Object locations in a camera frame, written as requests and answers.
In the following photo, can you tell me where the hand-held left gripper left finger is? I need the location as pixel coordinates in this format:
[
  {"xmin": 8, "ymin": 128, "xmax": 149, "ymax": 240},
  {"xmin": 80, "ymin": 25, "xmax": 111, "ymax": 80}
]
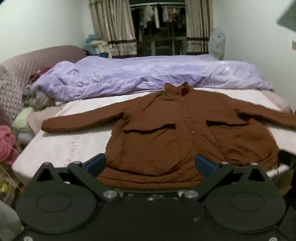
[{"xmin": 30, "ymin": 153, "xmax": 121, "ymax": 202}]

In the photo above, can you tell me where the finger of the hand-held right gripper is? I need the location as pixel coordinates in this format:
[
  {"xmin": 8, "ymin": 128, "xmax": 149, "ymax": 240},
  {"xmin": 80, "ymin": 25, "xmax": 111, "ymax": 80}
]
[{"xmin": 278, "ymin": 149, "xmax": 296, "ymax": 169}]

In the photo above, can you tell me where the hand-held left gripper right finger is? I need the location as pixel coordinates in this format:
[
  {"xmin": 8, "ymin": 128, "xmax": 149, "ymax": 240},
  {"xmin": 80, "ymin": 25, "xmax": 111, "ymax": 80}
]
[{"xmin": 181, "ymin": 154, "xmax": 269, "ymax": 202}]

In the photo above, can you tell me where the brown jacket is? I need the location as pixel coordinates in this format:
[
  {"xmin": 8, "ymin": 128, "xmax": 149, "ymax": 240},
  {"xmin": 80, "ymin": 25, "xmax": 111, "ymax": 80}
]
[{"xmin": 41, "ymin": 82, "xmax": 296, "ymax": 191}]

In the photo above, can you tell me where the grey clothes pile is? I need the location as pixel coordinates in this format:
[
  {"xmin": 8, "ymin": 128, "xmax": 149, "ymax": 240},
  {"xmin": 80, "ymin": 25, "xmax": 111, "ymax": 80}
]
[{"xmin": 23, "ymin": 86, "xmax": 61, "ymax": 109}]

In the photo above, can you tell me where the window with hanging clothes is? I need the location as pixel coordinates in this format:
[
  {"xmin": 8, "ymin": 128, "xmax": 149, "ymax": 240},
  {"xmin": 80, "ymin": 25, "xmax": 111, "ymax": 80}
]
[{"xmin": 129, "ymin": 0, "xmax": 188, "ymax": 56}]

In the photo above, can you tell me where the bed with pink sheet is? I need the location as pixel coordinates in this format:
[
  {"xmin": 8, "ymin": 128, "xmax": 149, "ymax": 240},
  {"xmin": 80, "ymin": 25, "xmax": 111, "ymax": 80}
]
[{"xmin": 13, "ymin": 88, "xmax": 296, "ymax": 180}]

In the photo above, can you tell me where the light green pillow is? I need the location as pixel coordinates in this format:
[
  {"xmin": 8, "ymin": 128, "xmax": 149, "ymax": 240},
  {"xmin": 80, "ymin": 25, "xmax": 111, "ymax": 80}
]
[{"xmin": 11, "ymin": 107, "xmax": 35, "ymax": 135}]

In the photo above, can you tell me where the pink fabric bundle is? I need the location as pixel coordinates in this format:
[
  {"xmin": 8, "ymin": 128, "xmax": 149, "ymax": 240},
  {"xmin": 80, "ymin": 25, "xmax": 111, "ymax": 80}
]
[{"xmin": 0, "ymin": 125, "xmax": 19, "ymax": 166}]

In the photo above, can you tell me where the purple duvet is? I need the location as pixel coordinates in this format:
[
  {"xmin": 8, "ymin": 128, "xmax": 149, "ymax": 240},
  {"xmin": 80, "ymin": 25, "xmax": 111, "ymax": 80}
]
[{"xmin": 30, "ymin": 54, "xmax": 274, "ymax": 102}]

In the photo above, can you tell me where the yellow green object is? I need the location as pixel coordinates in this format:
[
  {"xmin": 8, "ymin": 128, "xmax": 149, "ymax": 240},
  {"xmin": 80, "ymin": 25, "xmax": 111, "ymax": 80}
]
[{"xmin": 0, "ymin": 162, "xmax": 23, "ymax": 205}]

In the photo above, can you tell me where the red cloth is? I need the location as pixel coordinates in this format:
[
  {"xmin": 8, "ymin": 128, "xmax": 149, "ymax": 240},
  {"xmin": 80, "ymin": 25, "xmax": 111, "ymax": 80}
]
[{"xmin": 29, "ymin": 67, "xmax": 52, "ymax": 84}]

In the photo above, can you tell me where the blue plush toy pile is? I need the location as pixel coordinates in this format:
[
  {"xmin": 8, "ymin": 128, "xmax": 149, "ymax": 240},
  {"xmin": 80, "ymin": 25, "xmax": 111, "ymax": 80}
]
[{"xmin": 84, "ymin": 34, "xmax": 112, "ymax": 58}]

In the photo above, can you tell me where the mauve quilted headboard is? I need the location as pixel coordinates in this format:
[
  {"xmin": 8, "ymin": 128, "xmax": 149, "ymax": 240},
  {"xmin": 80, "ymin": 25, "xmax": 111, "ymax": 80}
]
[{"xmin": 0, "ymin": 45, "xmax": 87, "ymax": 126}]

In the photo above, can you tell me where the white plastic bag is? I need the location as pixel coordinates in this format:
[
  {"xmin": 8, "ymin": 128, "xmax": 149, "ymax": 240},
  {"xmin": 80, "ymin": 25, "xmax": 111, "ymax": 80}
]
[{"xmin": 209, "ymin": 28, "xmax": 226, "ymax": 61}]

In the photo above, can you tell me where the beige patterned curtain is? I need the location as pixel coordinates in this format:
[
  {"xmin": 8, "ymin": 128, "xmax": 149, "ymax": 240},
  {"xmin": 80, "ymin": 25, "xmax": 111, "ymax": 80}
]
[
  {"xmin": 185, "ymin": 0, "xmax": 214, "ymax": 55},
  {"xmin": 89, "ymin": 0, "xmax": 138, "ymax": 58}
]

